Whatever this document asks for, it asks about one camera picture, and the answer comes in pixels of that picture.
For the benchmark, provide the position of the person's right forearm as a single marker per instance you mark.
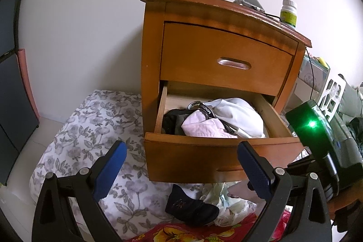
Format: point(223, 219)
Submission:
point(348, 202)

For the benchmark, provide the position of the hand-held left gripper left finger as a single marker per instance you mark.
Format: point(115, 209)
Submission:
point(109, 171)

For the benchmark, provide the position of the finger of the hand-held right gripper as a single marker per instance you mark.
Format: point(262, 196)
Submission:
point(300, 165)

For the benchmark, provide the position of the wooden nightstand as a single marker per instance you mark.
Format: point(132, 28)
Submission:
point(151, 60)

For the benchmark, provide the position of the pale pink garment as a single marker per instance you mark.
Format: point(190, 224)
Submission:
point(204, 125)

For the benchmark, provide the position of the wooden drawer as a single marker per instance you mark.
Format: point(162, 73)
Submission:
point(198, 49)
point(184, 157)

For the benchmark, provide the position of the green pill bottle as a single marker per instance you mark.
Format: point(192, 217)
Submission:
point(288, 16)

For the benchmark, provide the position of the grey paper folder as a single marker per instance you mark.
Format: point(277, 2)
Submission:
point(310, 74)

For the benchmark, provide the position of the pale cloth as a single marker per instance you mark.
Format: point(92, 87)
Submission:
point(227, 210)

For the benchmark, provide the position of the pink board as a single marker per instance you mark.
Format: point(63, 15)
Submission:
point(25, 74)

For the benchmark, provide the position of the black cloth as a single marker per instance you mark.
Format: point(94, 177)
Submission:
point(173, 120)

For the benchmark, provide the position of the pink sock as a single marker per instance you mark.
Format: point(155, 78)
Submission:
point(241, 192)

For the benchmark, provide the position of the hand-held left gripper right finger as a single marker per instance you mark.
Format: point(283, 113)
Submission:
point(255, 171)

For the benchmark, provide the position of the grey green cloth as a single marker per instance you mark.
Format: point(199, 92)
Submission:
point(351, 100)

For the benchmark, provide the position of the navy patterned sock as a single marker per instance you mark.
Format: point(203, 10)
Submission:
point(192, 209)

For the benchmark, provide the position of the dark cabinet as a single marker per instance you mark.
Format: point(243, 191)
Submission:
point(14, 103)

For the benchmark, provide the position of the white cutout rack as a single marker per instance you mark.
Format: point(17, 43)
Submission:
point(339, 86)

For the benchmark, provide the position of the grey floral quilt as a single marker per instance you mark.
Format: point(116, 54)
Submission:
point(85, 131)

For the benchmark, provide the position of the red floral blanket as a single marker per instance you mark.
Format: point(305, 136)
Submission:
point(175, 233)

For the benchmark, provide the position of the white garment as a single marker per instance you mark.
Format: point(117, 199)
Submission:
point(241, 111)

